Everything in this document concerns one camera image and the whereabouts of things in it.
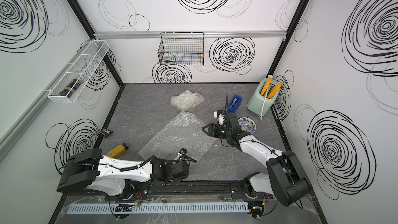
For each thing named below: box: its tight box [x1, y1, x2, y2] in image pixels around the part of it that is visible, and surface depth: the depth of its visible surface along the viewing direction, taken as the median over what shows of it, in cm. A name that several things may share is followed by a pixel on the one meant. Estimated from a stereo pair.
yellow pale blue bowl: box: [178, 93, 195, 108], surface depth 106 cm
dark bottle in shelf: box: [59, 77, 83, 99], surface depth 69 cm
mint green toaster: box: [247, 77, 282, 116], surface depth 95 cm
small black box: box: [99, 128, 114, 139], surface depth 93 cm
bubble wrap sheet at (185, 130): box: [137, 110, 218, 162], surface depth 93 cm
